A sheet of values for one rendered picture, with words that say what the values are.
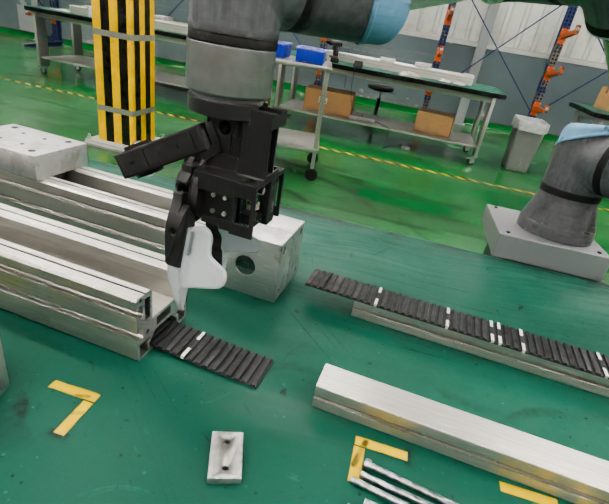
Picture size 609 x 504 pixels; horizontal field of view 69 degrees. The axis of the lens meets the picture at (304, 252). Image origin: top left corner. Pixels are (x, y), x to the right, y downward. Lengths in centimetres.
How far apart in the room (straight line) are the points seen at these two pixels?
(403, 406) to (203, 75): 37
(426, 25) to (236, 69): 773
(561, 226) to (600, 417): 46
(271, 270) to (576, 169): 64
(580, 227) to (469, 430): 62
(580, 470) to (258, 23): 50
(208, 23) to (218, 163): 12
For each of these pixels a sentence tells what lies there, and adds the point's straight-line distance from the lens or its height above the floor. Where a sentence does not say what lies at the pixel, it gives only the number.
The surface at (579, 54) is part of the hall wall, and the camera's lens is 838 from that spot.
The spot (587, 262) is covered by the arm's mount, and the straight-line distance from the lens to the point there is 104.
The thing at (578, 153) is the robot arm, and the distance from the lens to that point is 102.
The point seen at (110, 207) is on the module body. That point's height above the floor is 85.
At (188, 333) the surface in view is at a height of 79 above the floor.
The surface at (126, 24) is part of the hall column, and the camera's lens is 378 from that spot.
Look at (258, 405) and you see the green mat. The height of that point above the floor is 78.
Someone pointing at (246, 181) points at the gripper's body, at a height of 101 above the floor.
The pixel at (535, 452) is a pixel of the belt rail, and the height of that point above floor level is 81.
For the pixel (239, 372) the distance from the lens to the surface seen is 53.
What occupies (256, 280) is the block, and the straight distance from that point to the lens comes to 65.
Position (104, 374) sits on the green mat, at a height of 78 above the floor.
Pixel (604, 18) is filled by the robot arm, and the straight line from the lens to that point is 73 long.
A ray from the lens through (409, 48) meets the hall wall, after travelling 809.
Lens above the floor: 115
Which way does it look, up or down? 27 degrees down
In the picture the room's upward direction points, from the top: 10 degrees clockwise
